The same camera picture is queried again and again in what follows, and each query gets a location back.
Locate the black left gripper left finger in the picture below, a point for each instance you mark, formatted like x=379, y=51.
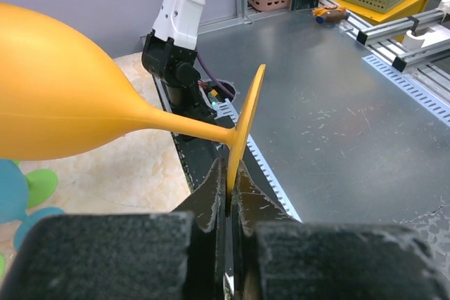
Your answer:
x=175, y=255

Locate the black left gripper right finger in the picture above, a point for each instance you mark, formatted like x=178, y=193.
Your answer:
x=277, y=257

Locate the green wine glass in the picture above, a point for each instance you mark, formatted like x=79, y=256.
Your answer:
x=42, y=187

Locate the teal wine glass front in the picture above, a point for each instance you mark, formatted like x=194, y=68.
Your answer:
x=15, y=201

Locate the orange wine glass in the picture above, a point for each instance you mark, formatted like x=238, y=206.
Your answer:
x=62, y=95

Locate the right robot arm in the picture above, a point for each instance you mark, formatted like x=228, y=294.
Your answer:
x=169, y=52

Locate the white tape roll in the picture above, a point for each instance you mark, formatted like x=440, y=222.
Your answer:
x=416, y=39

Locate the yellow box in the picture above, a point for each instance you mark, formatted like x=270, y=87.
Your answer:
x=405, y=9

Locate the aluminium frame rails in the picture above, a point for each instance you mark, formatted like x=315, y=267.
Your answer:
x=386, y=39

